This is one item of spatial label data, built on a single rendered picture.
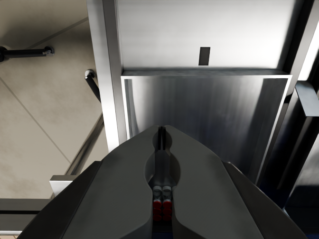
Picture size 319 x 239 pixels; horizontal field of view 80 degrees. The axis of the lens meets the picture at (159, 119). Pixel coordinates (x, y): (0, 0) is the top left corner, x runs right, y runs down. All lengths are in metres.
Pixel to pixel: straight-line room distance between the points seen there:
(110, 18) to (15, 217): 0.53
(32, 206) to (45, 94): 0.97
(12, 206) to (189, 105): 0.54
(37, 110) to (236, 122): 1.40
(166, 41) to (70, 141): 1.38
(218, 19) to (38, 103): 1.38
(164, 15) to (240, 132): 0.25
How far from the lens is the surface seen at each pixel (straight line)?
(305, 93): 0.40
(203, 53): 0.34
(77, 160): 0.81
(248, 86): 0.37
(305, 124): 0.44
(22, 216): 0.64
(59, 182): 0.53
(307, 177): 0.56
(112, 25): 0.31
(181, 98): 0.35
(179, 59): 0.33
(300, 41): 0.37
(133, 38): 0.33
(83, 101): 1.41
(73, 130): 1.56
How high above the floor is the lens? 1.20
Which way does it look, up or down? 62 degrees down
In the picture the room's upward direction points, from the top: 179 degrees counter-clockwise
